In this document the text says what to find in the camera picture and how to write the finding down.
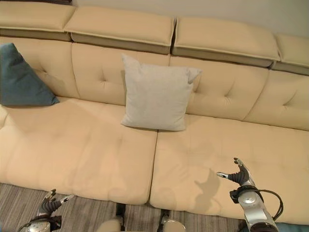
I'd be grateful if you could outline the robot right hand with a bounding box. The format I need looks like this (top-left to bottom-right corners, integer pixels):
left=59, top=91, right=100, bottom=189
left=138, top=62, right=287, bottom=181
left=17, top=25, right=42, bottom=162
left=216, top=157, right=255, bottom=189

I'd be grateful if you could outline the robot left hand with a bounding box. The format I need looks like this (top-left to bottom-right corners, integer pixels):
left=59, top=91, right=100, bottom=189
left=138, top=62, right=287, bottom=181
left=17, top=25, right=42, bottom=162
left=36, top=188, right=75, bottom=218

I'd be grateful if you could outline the cream sofa seat cushion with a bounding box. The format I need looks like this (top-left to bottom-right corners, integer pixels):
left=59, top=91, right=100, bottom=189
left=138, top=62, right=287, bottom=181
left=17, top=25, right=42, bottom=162
left=0, top=96, right=159, bottom=206
left=149, top=113, right=309, bottom=224

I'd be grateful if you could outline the cream sofa headrest cushion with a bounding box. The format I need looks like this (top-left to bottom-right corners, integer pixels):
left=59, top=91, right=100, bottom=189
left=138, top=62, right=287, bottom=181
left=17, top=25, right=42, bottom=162
left=269, top=32, right=309, bottom=77
left=0, top=1, right=77, bottom=42
left=63, top=6, right=177, bottom=56
left=170, top=16, right=282, bottom=65

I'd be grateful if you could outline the cream leather sofa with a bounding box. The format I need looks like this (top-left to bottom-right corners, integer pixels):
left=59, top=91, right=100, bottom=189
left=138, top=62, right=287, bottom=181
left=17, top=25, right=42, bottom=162
left=0, top=1, right=309, bottom=224

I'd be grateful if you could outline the robot left leg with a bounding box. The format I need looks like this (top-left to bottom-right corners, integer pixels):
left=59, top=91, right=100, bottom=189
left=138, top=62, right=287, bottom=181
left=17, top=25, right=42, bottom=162
left=99, top=203, right=127, bottom=232

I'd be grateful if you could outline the robot leg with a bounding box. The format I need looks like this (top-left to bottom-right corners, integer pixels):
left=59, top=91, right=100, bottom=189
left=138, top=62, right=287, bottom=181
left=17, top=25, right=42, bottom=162
left=99, top=203, right=127, bottom=232
left=158, top=209, right=187, bottom=232

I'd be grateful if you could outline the teal throw cushion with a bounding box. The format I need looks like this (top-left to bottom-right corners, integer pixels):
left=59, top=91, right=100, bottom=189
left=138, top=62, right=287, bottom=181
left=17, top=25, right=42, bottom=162
left=0, top=43, right=60, bottom=107
left=274, top=221, right=309, bottom=232

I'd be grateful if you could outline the robot right leg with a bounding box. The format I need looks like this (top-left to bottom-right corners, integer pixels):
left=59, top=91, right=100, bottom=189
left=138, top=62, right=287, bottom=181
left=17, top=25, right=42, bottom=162
left=158, top=209, right=187, bottom=232

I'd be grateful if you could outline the light grey throw cushion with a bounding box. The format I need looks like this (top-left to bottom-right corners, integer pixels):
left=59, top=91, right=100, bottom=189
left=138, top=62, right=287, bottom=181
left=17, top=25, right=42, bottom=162
left=120, top=53, right=203, bottom=132

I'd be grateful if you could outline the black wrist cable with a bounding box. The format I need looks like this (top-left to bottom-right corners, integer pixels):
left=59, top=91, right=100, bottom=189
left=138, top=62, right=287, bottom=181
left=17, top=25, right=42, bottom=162
left=253, top=189, right=284, bottom=222

